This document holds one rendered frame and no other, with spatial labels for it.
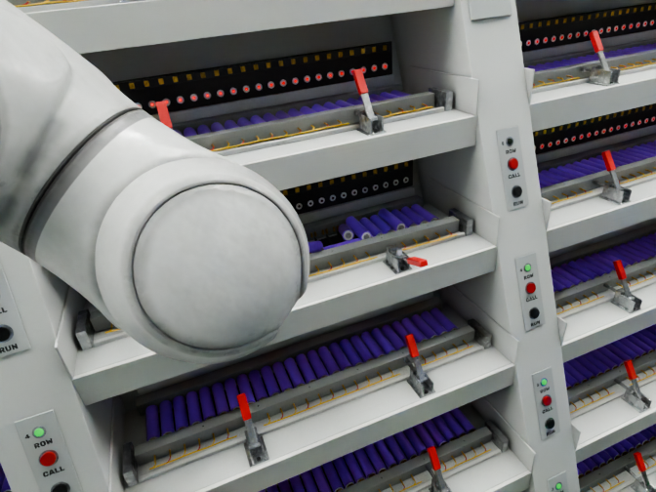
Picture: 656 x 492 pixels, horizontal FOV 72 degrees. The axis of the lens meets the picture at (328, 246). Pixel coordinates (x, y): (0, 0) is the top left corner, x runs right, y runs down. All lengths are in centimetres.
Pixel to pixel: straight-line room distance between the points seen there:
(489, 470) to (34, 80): 84
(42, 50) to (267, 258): 14
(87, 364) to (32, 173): 42
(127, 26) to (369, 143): 32
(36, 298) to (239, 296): 44
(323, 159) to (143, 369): 35
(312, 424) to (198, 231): 56
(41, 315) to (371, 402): 46
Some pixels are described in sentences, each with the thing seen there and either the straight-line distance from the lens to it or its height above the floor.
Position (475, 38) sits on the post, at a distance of 74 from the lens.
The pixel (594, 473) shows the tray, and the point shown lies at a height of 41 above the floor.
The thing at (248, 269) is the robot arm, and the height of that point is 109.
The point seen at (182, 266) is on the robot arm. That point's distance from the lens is 18.
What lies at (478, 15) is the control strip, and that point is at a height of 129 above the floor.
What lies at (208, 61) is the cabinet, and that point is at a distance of 80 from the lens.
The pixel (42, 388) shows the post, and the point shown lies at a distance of 63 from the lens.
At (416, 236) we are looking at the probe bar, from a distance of 73.
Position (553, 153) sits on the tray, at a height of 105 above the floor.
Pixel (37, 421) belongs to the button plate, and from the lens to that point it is 65.
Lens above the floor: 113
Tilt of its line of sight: 10 degrees down
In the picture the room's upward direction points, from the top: 13 degrees counter-clockwise
